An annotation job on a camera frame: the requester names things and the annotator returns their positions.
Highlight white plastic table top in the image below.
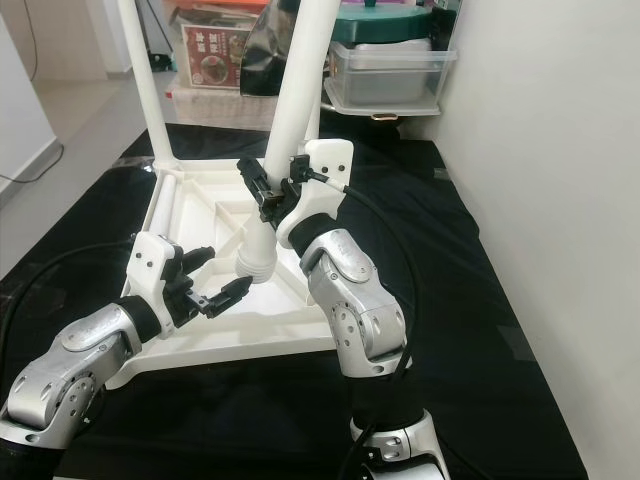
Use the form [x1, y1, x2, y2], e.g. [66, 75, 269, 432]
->
[105, 155, 346, 386]

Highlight beige cloth covered platform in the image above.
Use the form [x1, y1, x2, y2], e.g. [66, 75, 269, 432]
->
[170, 85, 311, 131]

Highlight black wok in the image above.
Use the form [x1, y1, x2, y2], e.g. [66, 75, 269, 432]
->
[320, 95, 406, 123]

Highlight glossy black bag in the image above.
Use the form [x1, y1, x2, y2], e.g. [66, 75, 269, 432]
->
[240, 0, 301, 98]

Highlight black tablecloth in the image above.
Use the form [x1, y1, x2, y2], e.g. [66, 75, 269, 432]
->
[0, 122, 591, 480]

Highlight clear plastic container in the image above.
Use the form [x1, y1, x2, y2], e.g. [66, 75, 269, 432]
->
[325, 40, 456, 116]

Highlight red printed carton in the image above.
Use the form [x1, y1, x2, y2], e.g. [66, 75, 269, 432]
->
[182, 25, 241, 89]

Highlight green black floor mop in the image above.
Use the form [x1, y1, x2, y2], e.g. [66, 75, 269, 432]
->
[148, 40, 177, 73]

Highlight green round pot lid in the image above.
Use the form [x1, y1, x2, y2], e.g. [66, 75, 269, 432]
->
[335, 5, 431, 46]

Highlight clear box with orange lid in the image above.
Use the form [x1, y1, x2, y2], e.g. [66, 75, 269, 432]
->
[165, 0, 286, 91]

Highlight dark package with label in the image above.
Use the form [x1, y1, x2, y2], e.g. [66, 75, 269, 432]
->
[430, 0, 463, 41]

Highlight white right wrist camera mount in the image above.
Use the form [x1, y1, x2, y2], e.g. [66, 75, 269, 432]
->
[280, 138, 356, 229]

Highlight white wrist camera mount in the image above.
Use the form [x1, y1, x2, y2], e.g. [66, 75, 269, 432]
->
[132, 232, 189, 346]
[280, 138, 356, 229]

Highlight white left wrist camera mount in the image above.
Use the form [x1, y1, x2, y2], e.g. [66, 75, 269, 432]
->
[132, 232, 189, 346]

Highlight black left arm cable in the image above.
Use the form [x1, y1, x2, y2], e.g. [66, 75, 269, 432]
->
[0, 240, 141, 331]

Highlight black wall cable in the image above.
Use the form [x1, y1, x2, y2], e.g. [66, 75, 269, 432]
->
[0, 145, 66, 187]

